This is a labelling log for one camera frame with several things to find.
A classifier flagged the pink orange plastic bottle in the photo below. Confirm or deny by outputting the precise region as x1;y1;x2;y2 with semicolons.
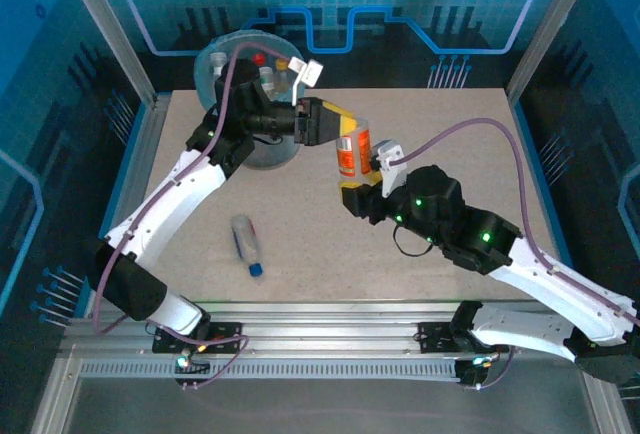
258;66;277;101

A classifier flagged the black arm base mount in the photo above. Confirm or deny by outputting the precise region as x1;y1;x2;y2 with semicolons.
151;321;245;355
417;321;474;355

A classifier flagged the aluminium left frame post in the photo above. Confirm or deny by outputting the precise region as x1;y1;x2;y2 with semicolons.
53;0;160;105

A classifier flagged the clear bottle blue cap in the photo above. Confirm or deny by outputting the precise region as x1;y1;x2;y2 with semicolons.
229;213;266;279

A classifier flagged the clear water bottle white cap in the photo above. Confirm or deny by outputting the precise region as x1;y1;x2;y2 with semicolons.
208;51;229;83

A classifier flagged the orange label bottle gold cap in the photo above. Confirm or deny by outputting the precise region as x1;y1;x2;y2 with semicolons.
334;117;375;188

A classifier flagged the grey wire mesh bin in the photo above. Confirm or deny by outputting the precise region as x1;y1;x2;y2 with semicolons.
193;28;301;170

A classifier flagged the slotted grey cable duct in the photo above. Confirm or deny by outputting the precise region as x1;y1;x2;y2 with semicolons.
79;359;464;381

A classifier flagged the aluminium frame rail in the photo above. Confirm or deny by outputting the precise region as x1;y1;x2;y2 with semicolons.
62;298;599;361

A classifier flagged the orange juice bottle yellow cap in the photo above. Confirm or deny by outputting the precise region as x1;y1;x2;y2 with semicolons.
273;57;291;93

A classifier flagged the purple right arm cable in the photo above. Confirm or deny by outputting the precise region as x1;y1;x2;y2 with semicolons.
394;117;640;391

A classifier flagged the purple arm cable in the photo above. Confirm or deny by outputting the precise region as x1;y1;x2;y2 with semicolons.
394;117;640;391
92;42;294;391

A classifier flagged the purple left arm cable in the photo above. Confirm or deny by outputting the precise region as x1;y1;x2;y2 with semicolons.
92;42;294;391

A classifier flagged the aluminium frame post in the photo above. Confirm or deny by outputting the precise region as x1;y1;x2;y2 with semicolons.
53;0;160;105
507;0;601;104

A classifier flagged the blue aluminium table side rail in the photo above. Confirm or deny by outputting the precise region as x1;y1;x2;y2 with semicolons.
508;96;575;268
97;93;172;255

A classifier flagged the aluminium right frame post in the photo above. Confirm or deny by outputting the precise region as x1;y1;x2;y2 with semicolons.
507;0;601;104

